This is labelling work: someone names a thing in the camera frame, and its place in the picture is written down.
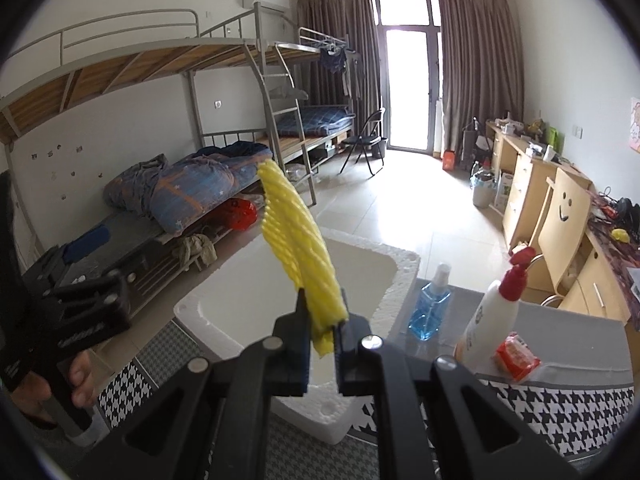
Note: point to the yellow toy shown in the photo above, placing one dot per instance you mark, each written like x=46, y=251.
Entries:
x=620, y=235

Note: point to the black folding chair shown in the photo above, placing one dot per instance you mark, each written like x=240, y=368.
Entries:
x=372, y=122

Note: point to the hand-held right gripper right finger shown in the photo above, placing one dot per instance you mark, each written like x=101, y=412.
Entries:
x=345, y=355

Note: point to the white plastic bag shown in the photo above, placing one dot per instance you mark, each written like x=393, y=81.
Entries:
x=484, y=190

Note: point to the person's left hand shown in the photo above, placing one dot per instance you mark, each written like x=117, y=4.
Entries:
x=82, y=377

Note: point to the white carton box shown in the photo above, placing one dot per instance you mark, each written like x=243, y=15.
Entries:
x=504, y=192

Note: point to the yellow foam net sleeve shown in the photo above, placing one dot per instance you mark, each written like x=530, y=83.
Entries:
x=295, y=230

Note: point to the black headphones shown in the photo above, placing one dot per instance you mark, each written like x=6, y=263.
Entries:
x=625, y=207

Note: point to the white foam box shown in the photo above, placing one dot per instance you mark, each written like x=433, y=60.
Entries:
x=240, y=290

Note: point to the beige cloth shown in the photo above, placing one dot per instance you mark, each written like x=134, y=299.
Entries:
x=197, y=252

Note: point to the blue liquid spray bottle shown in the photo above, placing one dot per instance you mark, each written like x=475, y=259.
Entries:
x=427, y=315

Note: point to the blue checked mattress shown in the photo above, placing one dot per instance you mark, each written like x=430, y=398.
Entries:
x=315, y=120

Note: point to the green paper bag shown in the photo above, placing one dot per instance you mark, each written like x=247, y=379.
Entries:
x=552, y=136

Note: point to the white lotion pump bottle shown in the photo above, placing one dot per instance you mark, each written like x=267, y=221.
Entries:
x=487, y=325

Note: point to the wooden chair with smiley face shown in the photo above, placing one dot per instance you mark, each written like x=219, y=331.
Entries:
x=565, y=225

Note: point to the large grey metal bunk bed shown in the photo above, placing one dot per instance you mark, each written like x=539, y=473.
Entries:
x=150, y=60

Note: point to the glass balcony door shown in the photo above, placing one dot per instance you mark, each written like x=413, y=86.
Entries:
x=407, y=85

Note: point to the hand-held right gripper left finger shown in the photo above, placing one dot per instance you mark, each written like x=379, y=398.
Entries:
x=300, y=355

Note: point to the small grey metal bunk bed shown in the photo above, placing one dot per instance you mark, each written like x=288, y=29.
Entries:
x=300, y=49

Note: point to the hanging dark clothes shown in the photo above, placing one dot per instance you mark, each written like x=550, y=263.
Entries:
x=332, y=62

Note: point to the blue patterned quilt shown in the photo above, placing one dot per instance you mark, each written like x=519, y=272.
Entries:
x=200, y=185

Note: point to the wall poster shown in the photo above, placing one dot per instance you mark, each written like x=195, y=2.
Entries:
x=635, y=127

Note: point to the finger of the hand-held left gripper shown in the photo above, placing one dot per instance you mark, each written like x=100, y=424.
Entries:
x=90, y=292

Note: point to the red snack packet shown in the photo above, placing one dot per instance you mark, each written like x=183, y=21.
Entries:
x=515, y=357

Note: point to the red plastic bag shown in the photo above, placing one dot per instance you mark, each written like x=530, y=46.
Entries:
x=237, y=215

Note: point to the long wooden desk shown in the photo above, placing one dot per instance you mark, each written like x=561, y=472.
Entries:
x=525, y=195

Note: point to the blue folded cloth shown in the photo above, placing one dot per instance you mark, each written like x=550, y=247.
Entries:
x=85, y=242

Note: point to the black bag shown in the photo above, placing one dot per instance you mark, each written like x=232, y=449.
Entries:
x=475, y=140

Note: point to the orange box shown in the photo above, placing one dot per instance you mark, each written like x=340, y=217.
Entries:
x=449, y=160

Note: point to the brown curtain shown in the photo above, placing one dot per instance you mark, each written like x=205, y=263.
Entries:
x=475, y=60
x=330, y=15

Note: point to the houndstooth tablecloth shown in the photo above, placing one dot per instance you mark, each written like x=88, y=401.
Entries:
x=575, y=410

